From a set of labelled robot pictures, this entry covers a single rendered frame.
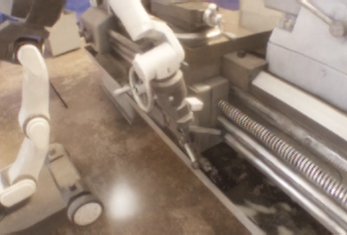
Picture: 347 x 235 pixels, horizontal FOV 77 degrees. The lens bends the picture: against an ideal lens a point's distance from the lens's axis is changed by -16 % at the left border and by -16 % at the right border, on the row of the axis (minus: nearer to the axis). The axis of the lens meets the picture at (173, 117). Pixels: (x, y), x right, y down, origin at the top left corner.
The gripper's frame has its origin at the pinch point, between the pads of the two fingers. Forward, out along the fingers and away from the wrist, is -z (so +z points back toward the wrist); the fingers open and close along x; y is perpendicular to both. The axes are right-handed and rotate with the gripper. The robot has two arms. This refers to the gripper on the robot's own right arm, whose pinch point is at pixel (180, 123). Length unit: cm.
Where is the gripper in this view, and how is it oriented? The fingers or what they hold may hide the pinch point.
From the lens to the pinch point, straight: 79.0
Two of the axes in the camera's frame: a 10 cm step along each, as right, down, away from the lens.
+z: -2.5, -7.1, -6.6
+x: -5.2, -4.8, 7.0
